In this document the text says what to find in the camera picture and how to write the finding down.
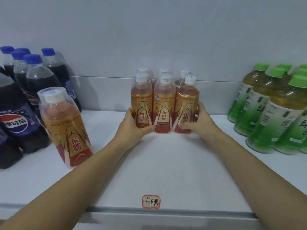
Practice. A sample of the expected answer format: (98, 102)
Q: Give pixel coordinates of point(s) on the person's right hand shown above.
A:
(206, 126)

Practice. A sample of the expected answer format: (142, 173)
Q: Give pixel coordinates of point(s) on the group of green tea bottles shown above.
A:
(271, 112)

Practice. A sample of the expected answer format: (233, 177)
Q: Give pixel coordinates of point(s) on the person's left forearm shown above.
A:
(67, 186)

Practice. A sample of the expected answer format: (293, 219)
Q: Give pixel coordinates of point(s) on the person's left hand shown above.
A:
(128, 132)

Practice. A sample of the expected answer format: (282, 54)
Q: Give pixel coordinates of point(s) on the cluster of orange drink bottles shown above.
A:
(164, 100)

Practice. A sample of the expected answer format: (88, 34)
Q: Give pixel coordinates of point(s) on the person's right thumb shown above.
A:
(186, 126)

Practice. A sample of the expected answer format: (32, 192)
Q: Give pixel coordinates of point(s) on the person's right forearm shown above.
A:
(259, 179)

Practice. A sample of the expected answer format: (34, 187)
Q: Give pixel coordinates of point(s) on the group of dark cola bottles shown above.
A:
(16, 122)

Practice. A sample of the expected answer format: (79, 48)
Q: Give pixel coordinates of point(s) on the grey shelf edge rail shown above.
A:
(172, 212)

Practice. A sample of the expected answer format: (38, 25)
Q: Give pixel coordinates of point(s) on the red-bordered white shelf label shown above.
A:
(151, 201)

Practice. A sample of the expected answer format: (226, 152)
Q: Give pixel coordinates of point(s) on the orange drink bottle white cap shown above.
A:
(187, 98)
(142, 98)
(64, 124)

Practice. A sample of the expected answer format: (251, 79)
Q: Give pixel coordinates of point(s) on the person's left thumb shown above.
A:
(146, 130)

